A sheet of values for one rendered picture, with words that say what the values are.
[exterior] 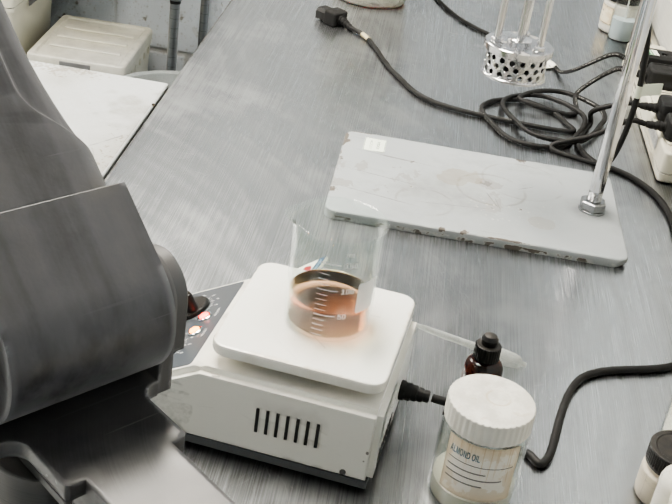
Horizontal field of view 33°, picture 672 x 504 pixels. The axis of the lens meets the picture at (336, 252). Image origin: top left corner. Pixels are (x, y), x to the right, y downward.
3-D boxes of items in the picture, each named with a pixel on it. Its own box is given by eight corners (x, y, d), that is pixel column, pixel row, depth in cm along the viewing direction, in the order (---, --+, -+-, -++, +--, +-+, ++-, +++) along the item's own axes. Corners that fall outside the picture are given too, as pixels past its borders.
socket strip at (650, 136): (655, 182, 127) (666, 147, 125) (620, 65, 162) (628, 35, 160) (704, 190, 127) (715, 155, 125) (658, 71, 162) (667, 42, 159)
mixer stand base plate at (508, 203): (322, 217, 110) (323, 207, 109) (345, 137, 127) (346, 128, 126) (627, 270, 108) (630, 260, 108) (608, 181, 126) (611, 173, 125)
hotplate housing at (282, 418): (92, 423, 79) (95, 329, 75) (162, 327, 90) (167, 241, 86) (399, 506, 75) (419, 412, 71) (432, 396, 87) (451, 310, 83)
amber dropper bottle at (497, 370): (469, 424, 84) (488, 348, 81) (446, 401, 86) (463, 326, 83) (500, 415, 86) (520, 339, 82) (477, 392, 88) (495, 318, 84)
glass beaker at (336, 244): (369, 304, 81) (387, 200, 77) (373, 355, 76) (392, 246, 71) (273, 294, 81) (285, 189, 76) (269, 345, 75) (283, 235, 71)
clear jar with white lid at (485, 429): (430, 455, 81) (451, 365, 77) (513, 472, 80) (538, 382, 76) (422, 511, 75) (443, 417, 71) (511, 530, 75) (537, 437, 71)
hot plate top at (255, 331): (207, 354, 74) (208, 342, 74) (261, 268, 84) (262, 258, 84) (382, 399, 72) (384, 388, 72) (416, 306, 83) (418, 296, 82)
